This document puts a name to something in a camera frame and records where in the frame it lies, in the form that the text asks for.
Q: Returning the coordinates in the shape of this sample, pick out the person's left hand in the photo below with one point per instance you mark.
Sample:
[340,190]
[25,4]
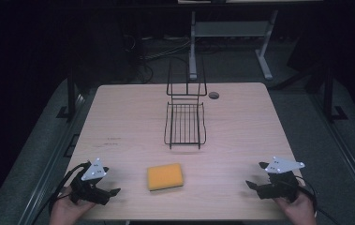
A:
[64,212]

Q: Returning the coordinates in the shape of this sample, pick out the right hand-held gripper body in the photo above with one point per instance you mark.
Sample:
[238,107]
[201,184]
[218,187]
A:
[279,189]

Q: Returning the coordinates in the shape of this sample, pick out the yellow sponge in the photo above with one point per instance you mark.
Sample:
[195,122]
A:
[165,176]

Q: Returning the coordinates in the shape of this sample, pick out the grey metal desk frame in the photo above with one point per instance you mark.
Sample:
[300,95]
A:
[231,28]

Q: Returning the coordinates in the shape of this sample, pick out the aluminium rail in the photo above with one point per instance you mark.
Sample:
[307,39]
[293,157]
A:
[343,150]
[51,156]

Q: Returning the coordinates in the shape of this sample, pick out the person's right hand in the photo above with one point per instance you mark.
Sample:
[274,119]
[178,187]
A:
[300,211]

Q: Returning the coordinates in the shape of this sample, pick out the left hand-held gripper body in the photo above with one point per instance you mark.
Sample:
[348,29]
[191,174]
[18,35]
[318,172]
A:
[87,190]

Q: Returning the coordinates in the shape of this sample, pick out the black metal stand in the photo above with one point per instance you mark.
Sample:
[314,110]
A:
[328,93]
[71,93]

